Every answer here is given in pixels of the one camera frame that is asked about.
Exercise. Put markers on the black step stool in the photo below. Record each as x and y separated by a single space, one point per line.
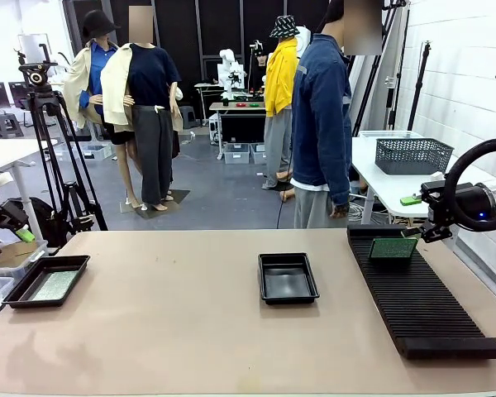
9 124

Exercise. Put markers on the black ESD tray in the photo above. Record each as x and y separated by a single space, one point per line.
20 297
288 280

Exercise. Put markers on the person in denim jacket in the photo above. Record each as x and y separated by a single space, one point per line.
318 124

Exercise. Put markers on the grey step stool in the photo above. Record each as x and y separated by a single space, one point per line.
189 116

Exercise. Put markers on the patterned bucket hat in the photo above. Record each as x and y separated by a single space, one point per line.
284 27

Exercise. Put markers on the mannequin in blue shirt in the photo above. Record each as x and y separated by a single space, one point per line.
95 70

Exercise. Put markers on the person's right hand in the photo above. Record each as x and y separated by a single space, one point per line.
340 211

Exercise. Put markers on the black brimmed hat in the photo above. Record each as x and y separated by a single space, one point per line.
97 25

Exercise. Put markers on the green circuit board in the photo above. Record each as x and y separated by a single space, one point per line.
55 285
392 248

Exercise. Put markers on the black camera tripod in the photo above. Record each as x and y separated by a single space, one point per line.
45 124

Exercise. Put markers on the background work table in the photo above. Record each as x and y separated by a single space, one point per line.
235 106

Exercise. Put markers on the grey woven plastic basket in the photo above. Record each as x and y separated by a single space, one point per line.
413 155

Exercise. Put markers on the mannequin in yellow hoodie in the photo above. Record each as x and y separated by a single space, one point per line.
279 74

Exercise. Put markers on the clear bin with cardboard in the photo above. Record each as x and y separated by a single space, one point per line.
12 252

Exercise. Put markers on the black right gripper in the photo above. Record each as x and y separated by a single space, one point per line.
467 202

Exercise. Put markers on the black light stand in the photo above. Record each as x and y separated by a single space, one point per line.
419 82

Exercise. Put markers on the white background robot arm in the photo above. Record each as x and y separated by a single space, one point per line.
227 66

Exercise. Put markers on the mannequin in navy t-shirt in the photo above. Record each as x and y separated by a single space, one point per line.
149 82

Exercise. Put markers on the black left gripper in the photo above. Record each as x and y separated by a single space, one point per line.
4 215

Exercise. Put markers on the black slotted board rack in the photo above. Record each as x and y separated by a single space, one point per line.
417 297

